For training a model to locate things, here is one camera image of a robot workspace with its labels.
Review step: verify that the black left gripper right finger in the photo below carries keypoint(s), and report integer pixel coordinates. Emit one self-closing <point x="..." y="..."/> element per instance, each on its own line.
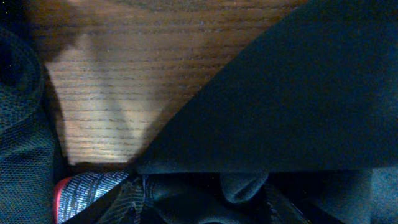
<point x="281" y="209"/>

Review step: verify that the dark navy leggings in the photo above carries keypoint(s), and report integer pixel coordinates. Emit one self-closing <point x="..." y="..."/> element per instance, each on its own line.
<point x="309" y="107"/>

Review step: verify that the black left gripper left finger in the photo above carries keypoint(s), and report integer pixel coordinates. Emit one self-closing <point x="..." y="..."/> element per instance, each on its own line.
<point x="121" y="205"/>

